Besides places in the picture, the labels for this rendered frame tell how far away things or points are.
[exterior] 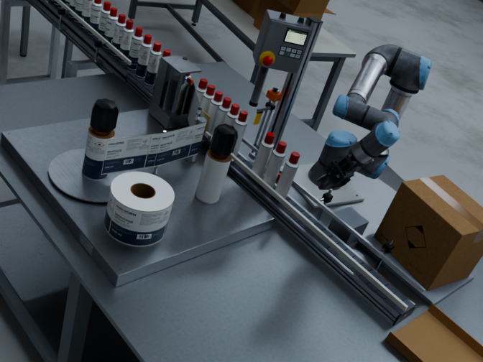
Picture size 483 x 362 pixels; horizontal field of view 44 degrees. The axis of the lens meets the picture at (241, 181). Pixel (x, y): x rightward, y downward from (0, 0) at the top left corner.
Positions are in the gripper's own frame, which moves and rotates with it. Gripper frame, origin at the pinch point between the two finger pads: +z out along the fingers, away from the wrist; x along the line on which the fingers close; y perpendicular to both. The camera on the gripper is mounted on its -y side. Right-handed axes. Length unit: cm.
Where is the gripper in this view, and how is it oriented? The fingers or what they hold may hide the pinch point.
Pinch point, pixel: (322, 185)
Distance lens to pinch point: 213.3
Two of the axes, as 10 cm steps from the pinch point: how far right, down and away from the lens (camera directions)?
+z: -5.7, 5.2, 6.3
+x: 5.3, 8.3, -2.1
